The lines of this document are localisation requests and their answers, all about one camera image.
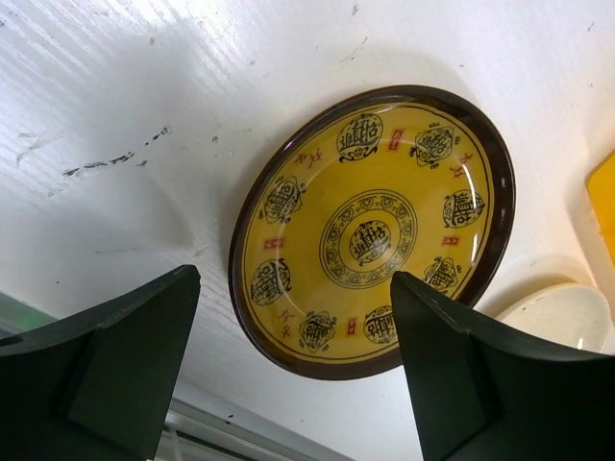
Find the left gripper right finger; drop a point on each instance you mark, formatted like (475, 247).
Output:
(481, 390)

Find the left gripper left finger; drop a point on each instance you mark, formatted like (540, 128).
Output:
(97, 385)

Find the cream plate black brushstroke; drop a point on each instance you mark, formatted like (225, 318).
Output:
(570, 314)

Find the yellow patterned plate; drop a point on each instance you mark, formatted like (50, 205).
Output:
(402, 178)

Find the yellow plastic bin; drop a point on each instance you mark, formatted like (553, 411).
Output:
(599, 188)

